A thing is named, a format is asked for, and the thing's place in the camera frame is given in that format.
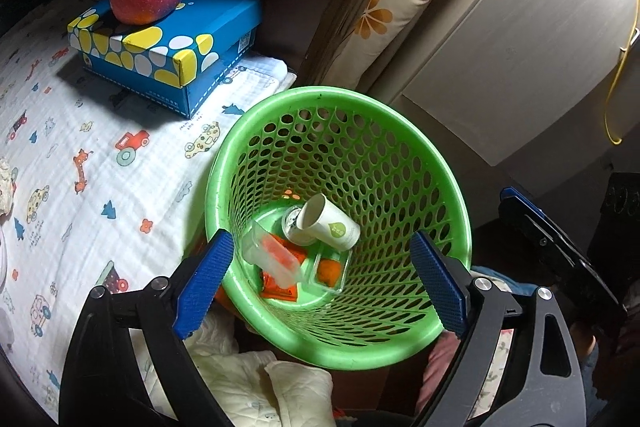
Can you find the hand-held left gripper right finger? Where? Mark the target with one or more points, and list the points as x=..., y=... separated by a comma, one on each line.
x=440, y=289

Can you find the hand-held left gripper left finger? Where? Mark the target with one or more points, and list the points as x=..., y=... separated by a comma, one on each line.
x=205, y=287

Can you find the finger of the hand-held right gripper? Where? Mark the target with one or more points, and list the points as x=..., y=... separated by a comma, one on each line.
x=560, y=257

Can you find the clear plastic cup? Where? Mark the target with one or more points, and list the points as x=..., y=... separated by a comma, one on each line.
x=265, y=252

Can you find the orange snack wrapper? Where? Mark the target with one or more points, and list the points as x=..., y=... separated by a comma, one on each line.
x=280, y=292

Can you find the clear plastic tray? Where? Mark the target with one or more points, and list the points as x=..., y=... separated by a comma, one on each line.
x=310, y=279

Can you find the orange candy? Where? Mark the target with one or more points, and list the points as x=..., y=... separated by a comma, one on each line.
x=331, y=270

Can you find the white paper cup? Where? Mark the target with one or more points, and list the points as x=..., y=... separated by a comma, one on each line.
x=330, y=222

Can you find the green plastic mesh basket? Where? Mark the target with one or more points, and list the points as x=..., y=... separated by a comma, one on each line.
x=400, y=157

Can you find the paper ball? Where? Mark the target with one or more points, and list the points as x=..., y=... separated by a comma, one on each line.
x=6, y=187

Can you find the black speaker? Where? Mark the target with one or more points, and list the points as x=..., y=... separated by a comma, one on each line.
x=620, y=217

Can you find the pink printed cloth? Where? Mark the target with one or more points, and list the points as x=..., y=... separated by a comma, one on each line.
x=437, y=367

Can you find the white quilted jacket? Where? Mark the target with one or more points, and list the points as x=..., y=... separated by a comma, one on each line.
x=280, y=387

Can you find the printed white blanket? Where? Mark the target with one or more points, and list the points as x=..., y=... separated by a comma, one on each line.
x=100, y=157

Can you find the white cabinet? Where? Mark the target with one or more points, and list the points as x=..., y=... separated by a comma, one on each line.
x=525, y=32

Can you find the blue spotted cardboard box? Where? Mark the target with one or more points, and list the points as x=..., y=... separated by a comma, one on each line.
x=200, y=37

